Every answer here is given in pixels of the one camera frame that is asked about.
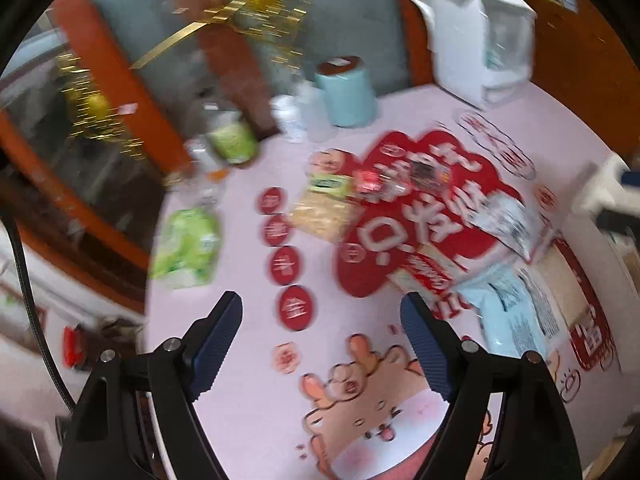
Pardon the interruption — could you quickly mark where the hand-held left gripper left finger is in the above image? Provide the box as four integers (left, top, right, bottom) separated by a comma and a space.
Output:
56, 291, 244, 480

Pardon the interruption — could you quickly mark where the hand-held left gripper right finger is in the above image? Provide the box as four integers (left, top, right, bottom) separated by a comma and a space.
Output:
400, 292, 584, 480

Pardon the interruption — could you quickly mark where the white plastic bin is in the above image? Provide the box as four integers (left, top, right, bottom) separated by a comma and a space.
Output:
567, 152, 640, 376

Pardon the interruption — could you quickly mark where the red snack packet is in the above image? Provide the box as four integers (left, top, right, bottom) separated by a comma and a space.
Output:
392, 249, 468, 297

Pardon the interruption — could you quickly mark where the beige wafer packet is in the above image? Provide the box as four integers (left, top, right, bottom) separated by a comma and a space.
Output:
537, 246, 593, 328

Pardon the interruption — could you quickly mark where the light blue snack packet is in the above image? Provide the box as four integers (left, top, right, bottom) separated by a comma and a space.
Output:
456, 264, 551, 357

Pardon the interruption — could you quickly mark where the clear packet white print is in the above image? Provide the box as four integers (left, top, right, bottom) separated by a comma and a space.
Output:
515, 265, 565, 341

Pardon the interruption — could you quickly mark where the grey white red packet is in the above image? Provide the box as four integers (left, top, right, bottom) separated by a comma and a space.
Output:
469, 195, 543, 262

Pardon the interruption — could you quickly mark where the puffed rice cracker packet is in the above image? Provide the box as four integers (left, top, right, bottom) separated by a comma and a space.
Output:
289, 195, 360, 242

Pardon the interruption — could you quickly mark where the clear candy packet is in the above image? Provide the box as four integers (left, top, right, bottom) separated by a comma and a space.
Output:
379, 179, 417, 203

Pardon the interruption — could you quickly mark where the dark candy packet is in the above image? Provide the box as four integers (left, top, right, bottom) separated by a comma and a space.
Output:
409, 159, 452, 192

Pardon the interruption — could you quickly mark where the small red candy packet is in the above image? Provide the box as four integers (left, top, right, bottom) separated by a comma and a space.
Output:
354, 169, 385, 197

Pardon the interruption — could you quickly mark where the green pastry packet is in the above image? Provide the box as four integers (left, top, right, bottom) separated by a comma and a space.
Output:
306, 174, 352, 201

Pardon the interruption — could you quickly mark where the pink printed tablecloth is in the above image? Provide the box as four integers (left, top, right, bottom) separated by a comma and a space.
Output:
142, 80, 640, 480

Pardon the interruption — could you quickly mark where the green tissue pack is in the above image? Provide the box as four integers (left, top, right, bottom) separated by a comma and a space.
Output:
149, 207, 222, 292

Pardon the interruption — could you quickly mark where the red lid jar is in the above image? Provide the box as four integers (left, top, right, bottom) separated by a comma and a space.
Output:
62, 325, 101, 367

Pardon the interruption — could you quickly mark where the clear glass cup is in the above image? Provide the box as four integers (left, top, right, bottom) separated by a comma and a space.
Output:
167, 175, 223, 213

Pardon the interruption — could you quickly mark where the wooden cabinet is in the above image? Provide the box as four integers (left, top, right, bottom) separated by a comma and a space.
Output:
505, 0, 640, 156

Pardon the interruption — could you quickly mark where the metal can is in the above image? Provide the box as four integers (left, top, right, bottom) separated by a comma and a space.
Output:
184, 137, 228, 183

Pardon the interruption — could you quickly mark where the glass bottle green label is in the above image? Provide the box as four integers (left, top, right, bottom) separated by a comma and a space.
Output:
202, 102, 260, 167

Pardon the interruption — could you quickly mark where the clear squeeze wash bottle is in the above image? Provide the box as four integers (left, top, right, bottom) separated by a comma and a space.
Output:
294, 80, 337, 144

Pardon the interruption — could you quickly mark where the small gold door ornament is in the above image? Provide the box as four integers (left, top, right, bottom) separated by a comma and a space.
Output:
55, 50, 146, 161

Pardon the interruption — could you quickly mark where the light blue canister brown lid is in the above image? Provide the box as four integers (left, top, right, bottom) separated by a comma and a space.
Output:
314, 56, 379, 129

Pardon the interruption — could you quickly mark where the wooden framed glass door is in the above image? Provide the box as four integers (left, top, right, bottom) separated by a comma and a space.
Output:
0, 0, 451, 311

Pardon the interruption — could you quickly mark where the black cable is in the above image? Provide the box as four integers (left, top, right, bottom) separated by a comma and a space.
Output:
0, 207, 76, 413

